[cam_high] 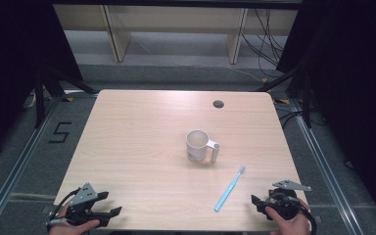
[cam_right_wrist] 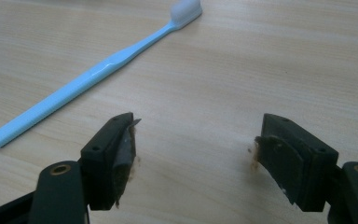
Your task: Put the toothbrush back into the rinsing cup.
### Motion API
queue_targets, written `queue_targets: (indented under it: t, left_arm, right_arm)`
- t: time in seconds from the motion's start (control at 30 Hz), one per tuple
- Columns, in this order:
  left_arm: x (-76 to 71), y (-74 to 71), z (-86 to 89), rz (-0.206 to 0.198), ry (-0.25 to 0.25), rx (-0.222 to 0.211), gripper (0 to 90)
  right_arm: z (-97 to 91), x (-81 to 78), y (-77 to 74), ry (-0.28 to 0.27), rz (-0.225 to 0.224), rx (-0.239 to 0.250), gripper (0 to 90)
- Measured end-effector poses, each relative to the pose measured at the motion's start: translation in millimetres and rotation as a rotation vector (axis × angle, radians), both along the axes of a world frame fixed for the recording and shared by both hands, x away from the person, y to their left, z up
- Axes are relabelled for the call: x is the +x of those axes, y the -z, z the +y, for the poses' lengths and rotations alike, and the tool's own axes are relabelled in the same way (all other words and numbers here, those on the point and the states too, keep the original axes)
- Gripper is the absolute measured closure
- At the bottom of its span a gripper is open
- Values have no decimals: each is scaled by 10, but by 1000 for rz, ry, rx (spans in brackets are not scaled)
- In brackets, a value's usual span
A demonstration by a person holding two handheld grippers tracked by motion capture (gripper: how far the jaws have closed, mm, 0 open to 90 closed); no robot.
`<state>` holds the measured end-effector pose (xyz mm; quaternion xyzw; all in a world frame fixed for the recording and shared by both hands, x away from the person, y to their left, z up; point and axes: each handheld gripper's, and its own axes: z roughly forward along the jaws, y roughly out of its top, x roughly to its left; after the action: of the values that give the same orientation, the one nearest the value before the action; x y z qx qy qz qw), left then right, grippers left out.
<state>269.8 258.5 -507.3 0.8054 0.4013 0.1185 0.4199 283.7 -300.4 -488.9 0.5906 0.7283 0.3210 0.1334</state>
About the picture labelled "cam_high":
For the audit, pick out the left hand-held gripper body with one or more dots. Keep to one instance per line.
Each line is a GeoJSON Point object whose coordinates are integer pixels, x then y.
{"type": "Point", "coordinates": [84, 196]}

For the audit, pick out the white cup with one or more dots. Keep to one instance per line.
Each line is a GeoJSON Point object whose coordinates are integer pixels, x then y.
{"type": "Point", "coordinates": [198, 147]}

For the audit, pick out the metal floor rail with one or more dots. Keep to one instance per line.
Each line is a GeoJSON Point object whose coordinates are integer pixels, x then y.
{"type": "Point", "coordinates": [16, 163]}
{"type": "Point", "coordinates": [326, 169]}

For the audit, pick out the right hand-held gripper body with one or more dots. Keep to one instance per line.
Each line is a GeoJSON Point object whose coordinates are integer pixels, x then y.
{"type": "Point", "coordinates": [285, 200]}

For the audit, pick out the blue toothbrush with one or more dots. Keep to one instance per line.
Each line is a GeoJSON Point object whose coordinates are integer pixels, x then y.
{"type": "Point", "coordinates": [229, 189]}

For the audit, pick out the person's left hand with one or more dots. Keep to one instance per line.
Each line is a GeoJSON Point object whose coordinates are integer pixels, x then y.
{"type": "Point", "coordinates": [71, 228]}

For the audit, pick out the black metal stand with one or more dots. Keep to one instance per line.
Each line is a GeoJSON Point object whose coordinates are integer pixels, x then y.
{"type": "Point", "coordinates": [302, 88]}
{"type": "Point", "coordinates": [45, 91]}

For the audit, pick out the beige wooden shelf unit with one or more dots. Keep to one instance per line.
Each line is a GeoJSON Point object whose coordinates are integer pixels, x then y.
{"type": "Point", "coordinates": [176, 23]}

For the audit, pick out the person's right hand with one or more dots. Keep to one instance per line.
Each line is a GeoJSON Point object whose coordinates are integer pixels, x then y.
{"type": "Point", "coordinates": [290, 225]}

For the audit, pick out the yellow black tape piece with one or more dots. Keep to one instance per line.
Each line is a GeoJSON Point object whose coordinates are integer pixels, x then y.
{"type": "Point", "coordinates": [67, 99]}
{"type": "Point", "coordinates": [282, 101]}

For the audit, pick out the black curtain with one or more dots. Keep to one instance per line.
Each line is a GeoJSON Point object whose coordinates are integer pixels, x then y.
{"type": "Point", "coordinates": [13, 65]}
{"type": "Point", "coordinates": [355, 81]}

